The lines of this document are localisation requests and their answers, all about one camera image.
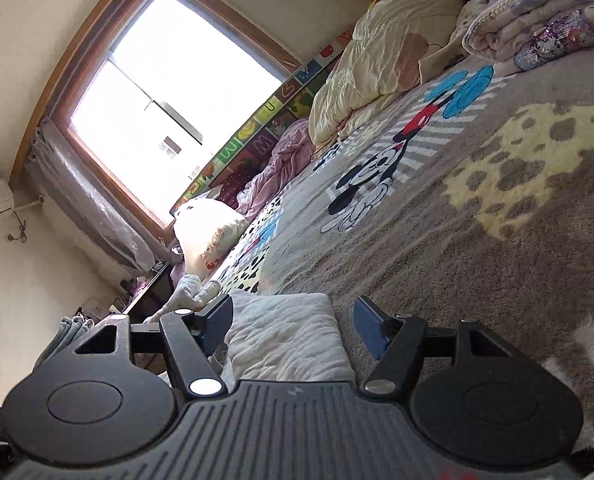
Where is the white printed pillow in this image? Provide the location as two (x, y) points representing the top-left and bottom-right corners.
(173, 198), (248, 280)

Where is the cream satin quilt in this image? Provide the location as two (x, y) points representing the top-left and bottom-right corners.
(309, 0), (464, 152)

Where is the plastic-wrapped curtain roll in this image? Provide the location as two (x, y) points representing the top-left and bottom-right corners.
(25, 117), (182, 276)

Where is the window with wooden frame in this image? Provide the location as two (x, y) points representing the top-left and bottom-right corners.
(8, 0), (304, 241)

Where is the colourful alphabet foam mat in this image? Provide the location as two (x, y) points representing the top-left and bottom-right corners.
(170, 26), (355, 214)

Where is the grey Mickey Mouse blanket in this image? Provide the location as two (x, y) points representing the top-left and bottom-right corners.
(218, 48), (594, 448)

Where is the white quilted garment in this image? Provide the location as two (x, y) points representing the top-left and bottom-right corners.
(221, 289), (355, 389)

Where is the purple crumpled sheet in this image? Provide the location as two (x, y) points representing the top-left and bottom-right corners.
(236, 118), (314, 222)

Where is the purple sequin pouch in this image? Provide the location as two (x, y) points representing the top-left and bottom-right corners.
(513, 9), (594, 72)

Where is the grey folded garment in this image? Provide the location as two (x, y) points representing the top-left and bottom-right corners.
(34, 314), (94, 370)

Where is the white floral folded blanket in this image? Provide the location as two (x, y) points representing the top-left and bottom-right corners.
(144, 274), (221, 324)

